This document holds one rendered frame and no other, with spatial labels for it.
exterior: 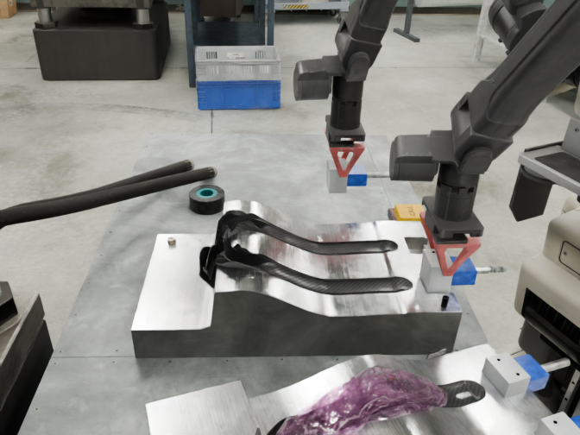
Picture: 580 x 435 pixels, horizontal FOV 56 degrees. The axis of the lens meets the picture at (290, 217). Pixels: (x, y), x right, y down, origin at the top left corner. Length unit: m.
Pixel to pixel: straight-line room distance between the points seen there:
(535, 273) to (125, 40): 3.97
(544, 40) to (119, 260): 0.82
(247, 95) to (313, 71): 3.08
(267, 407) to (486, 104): 0.46
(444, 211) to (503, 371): 0.23
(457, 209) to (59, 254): 2.07
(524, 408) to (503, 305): 1.59
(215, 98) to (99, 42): 1.15
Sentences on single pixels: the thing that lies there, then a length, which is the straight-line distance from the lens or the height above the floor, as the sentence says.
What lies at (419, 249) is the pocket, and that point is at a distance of 1.05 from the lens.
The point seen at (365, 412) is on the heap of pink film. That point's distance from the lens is 0.70.
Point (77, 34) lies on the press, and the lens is 4.77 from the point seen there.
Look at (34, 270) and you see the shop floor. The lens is 2.57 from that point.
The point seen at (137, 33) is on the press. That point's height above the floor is 0.38.
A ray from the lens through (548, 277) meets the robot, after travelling 1.18.
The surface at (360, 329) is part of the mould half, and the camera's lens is 0.86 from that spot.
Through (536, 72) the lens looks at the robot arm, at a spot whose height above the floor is 1.27.
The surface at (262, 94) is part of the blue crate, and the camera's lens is 4.06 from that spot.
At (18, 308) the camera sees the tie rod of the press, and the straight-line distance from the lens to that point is 1.07.
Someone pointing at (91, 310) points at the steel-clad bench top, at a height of 0.80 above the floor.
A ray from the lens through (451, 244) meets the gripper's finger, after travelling 0.83.
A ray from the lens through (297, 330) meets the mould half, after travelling 0.85.
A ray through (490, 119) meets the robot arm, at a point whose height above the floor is 1.21.
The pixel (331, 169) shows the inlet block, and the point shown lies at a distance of 1.08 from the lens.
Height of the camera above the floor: 1.44
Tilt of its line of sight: 32 degrees down
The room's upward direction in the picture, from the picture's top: 2 degrees clockwise
